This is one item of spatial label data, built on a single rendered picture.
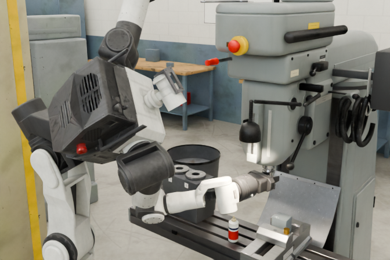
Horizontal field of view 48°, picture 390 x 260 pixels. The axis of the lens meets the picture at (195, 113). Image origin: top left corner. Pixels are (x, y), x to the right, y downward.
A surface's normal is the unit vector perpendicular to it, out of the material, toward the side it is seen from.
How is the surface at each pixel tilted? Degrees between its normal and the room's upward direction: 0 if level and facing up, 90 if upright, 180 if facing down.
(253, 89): 90
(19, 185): 90
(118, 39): 61
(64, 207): 114
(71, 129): 74
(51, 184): 90
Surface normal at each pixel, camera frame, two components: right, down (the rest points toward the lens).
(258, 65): -0.62, 0.20
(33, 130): -0.34, 0.23
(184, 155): 0.33, 0.18
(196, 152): -0.11, 0.19
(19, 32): 0.78, 0.16
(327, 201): -0.55, -0.26
